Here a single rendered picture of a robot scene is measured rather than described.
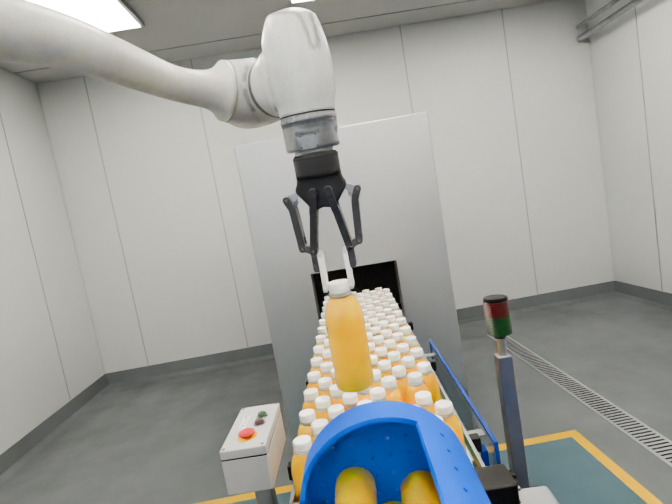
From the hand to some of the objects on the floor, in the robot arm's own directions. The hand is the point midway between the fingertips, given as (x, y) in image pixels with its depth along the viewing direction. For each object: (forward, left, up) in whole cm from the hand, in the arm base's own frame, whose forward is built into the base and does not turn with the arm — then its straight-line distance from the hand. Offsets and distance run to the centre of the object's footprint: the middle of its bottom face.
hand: (336, 270), depth 75 cm
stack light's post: (+31, +31, -149) cm, 156 cm away
